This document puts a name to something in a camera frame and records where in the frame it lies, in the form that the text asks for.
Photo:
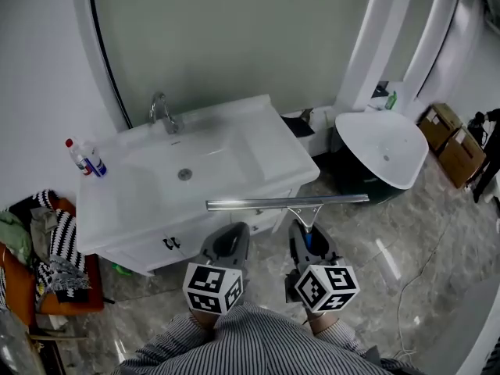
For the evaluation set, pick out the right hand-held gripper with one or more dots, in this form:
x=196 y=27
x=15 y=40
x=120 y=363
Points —
x=326 y=287

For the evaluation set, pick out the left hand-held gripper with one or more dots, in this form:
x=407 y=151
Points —
x=213 y=289

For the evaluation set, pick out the person's right forearm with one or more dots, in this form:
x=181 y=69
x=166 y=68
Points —
x=322 y=320

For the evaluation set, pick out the person's left forearm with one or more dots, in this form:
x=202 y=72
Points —
x=203 y=318

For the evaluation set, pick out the metal sink drain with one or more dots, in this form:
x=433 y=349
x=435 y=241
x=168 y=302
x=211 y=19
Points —
x=185 y=174

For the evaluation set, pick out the white sink vanity cabinet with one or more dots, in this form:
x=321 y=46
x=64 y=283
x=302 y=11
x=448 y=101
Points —
x=164 y=193

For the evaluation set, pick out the person's striped shirt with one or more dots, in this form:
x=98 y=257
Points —
x=254 y=346

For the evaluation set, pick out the green object under cabinet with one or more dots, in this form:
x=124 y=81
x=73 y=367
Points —
x=122 y=268

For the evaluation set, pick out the white basin with dark base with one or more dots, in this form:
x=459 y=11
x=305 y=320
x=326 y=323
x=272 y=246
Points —
x=381 y=151

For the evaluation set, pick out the chrome faucet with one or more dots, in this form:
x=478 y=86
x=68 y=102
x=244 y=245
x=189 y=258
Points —
x=164 y=115

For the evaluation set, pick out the blue label spray bottle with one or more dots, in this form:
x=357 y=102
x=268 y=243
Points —
x=97 y=162

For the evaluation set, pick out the green bottle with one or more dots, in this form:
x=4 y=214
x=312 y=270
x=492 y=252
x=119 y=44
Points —
x=391 y=101

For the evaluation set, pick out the black and white striped cloth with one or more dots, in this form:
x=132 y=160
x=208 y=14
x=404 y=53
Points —
x=64 y=240

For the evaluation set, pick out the red cap plastic bottle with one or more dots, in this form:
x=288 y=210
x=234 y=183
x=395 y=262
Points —
x=78 y=158

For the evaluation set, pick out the brown cardboard box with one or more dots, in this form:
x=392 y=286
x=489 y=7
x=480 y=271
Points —
x=461 y=158
x=439 y=125

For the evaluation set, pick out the grey cloth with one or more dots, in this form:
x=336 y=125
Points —
x=41 y=229

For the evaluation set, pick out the white bathtub edge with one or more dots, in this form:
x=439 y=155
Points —
x=480 y=326

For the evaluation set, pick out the green cloth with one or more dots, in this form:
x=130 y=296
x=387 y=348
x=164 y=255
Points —
x=13 y=233

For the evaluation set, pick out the orange chair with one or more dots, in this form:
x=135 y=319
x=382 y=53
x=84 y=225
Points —
x=15 y=283

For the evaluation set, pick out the large wall mirror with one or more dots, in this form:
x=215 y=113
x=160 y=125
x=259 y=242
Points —
x=226 y=37

